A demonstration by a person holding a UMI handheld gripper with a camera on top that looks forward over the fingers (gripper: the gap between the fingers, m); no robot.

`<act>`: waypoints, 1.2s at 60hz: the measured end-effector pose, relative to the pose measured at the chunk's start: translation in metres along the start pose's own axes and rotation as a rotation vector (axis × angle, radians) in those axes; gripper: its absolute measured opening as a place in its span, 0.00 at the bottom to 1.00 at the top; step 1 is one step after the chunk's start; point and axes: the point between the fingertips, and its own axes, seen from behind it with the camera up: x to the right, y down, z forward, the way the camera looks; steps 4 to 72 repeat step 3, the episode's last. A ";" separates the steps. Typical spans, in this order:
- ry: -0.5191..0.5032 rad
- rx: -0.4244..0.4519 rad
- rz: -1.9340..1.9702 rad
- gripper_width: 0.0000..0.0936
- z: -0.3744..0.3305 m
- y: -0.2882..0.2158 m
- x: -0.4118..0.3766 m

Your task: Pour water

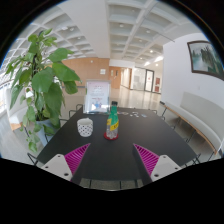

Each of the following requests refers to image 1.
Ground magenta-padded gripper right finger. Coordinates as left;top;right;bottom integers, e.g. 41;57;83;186
131;143;183;186

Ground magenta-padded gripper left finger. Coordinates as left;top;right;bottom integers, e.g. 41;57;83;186
40;143;93;186

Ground green-labelled clear drink bottle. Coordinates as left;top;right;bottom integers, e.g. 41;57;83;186
105;100;120;140

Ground white polka-dot mug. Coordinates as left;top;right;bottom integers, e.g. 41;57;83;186
76;117;94;138

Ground long white bench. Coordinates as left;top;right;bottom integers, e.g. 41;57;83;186
159;91;224;156

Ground black metal chairs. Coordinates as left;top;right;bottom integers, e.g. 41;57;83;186
26;103;214;168

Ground clear acrylic sign stand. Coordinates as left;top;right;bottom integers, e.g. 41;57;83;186
83;78;112;115

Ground large-leaved green potted plant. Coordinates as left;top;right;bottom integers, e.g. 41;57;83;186
4;28;82;154

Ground framed landscape painting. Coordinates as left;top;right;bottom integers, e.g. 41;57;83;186
187;39;224;82

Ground recessed ceiling lights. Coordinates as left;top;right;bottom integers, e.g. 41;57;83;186
59;23;164;66

